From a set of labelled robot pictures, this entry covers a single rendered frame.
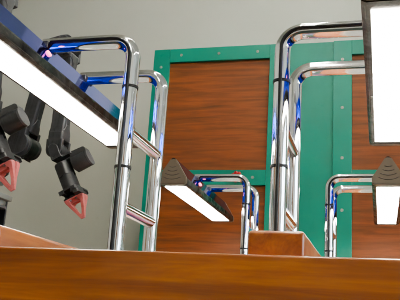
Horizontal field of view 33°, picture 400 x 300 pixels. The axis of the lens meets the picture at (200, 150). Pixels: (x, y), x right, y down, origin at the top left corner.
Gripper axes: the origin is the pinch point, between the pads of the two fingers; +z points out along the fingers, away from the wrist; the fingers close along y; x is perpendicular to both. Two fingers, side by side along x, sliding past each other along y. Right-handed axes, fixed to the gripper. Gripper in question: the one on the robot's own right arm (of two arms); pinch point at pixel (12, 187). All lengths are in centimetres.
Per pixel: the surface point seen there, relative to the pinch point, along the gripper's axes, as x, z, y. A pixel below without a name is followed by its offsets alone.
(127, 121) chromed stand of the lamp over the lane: -48, 28, -63
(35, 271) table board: -40, 53, -93
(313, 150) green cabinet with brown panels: -79, 2, 91
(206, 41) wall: -59, -104, 172
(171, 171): -38.6, 11.6, 12.6
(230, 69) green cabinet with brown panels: -64, -44, 92
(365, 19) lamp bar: -83, 39, -79
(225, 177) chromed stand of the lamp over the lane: -49, 13, 34
